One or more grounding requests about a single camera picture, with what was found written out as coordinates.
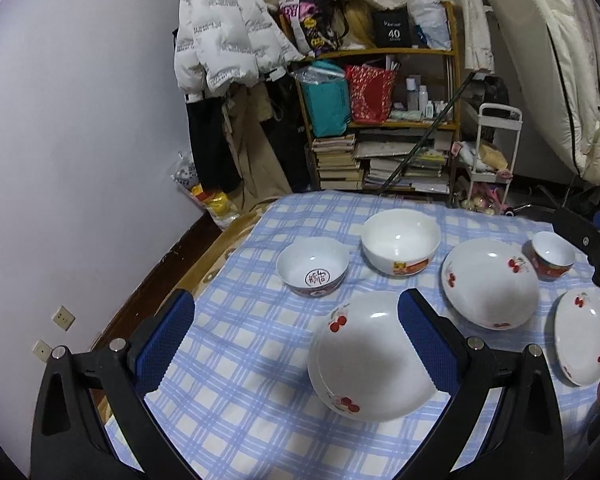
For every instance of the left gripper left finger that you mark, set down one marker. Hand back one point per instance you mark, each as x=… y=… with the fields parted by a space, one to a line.
x=69 y=440

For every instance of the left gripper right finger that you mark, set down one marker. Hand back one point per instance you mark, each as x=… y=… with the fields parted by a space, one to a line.
x=524 y=439

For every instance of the small red patterned bowl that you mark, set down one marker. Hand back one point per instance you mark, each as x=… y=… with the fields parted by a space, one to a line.
x=551 y=255

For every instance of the white cherry plate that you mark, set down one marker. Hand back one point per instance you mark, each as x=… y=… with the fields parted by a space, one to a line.
x=490 y=283
x=362 y=365
x=577 y=335

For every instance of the large white bowl orange band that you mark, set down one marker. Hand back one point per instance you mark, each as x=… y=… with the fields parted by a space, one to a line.
x=400 y=242

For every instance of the white bowl red emblem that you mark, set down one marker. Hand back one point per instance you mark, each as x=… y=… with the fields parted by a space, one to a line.
x=313 y=266

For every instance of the white rolling cart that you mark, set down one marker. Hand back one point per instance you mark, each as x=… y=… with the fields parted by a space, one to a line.
x=490 y=172

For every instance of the blue plaid tablecloth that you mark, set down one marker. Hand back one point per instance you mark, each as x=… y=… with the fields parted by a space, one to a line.
x=237 y=401

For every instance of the cream office chair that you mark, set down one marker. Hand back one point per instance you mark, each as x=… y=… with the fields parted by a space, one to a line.
x=555 y=48

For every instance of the stack of books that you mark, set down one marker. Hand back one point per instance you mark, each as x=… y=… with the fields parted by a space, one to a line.
x=336 y=166

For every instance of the red patterned gift bag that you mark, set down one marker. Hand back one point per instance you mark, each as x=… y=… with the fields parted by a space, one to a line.
x=370 y=90

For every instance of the wooden bookshelf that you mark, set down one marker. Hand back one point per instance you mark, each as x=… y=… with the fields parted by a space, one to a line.
x=422 y=113

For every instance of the black box number 40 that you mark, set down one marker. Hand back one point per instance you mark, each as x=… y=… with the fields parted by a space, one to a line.
x=392 y=28

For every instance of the teal shopping bag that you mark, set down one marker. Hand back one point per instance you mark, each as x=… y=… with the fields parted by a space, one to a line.
x=325 y=89

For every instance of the white puffer jacket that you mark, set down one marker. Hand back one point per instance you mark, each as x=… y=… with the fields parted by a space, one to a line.
x=225 y=42

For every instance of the white wall socket lower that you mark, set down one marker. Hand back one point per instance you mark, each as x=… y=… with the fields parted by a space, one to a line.
x=42 y=350

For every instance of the white wall socket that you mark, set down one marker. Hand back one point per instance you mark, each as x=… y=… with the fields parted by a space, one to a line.
x=42 y=350
x=63 y=318

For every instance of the white wall socket upper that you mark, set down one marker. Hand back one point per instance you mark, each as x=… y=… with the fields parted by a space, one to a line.
x=63 y=318

